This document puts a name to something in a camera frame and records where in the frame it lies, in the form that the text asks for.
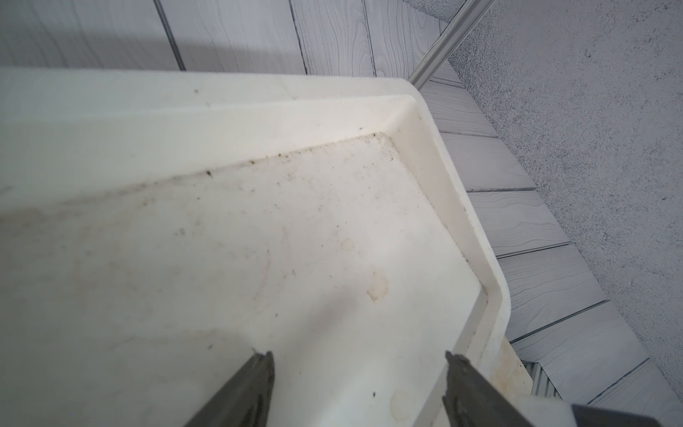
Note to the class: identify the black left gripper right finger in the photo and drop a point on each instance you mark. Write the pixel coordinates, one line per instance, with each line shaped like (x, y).
(470, 400)

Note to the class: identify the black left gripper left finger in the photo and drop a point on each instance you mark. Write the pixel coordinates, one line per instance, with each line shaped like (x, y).
(245, 399)

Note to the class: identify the white drawer cabinet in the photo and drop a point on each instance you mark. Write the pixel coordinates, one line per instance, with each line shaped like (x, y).
(158, 229)

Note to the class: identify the aluminium frame post right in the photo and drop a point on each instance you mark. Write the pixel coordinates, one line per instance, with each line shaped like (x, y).
(460, 26)

